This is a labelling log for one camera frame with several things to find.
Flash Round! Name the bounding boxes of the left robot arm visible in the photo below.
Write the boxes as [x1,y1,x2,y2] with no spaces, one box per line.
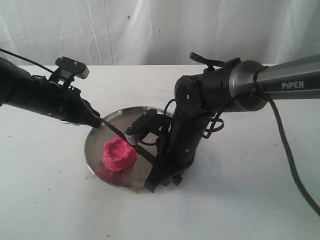
[0,56,102,129]

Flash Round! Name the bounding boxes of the white plastic backdrop sheet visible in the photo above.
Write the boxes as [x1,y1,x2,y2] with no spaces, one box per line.
[0,0,320,65]

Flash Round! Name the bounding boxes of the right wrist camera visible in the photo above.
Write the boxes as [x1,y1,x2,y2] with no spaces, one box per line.
[124,108,163,145]

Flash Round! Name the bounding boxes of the black kitchen knife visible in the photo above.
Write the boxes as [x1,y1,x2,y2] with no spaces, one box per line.
[99,118,158,165]

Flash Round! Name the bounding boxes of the round stainless steel plate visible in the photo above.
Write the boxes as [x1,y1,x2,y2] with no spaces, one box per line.
[84,106,194,189]

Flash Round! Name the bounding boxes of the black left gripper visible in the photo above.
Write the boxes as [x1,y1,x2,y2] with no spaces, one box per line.
[32,75,102,129]

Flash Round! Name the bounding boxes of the clear tape piece left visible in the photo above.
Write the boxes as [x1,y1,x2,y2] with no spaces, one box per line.
[84,171,96,180]

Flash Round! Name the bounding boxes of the pink clay lump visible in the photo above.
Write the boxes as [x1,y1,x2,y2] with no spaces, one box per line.
[102,136,138,172]

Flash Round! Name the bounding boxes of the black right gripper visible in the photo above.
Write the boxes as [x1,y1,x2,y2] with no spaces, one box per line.
[144,109,210,193]

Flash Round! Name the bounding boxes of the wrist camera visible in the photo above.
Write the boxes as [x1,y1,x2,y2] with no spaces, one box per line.
[49,56,90,88]
[124,108,163,145]

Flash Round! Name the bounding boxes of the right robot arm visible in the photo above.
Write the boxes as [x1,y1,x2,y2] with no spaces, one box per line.
[144,52,320,192]

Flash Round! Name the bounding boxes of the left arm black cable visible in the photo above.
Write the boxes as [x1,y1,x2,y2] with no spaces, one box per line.
[0,47,56,75]

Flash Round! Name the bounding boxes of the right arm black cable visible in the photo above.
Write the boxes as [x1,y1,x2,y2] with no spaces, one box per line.
[137,51,320,216]

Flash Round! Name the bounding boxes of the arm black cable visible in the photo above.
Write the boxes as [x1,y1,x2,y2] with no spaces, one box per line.
[137,51,320,216]
[0,47,56,75]

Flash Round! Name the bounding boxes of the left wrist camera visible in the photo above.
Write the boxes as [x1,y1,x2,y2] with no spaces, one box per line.
[49,56,90,88]

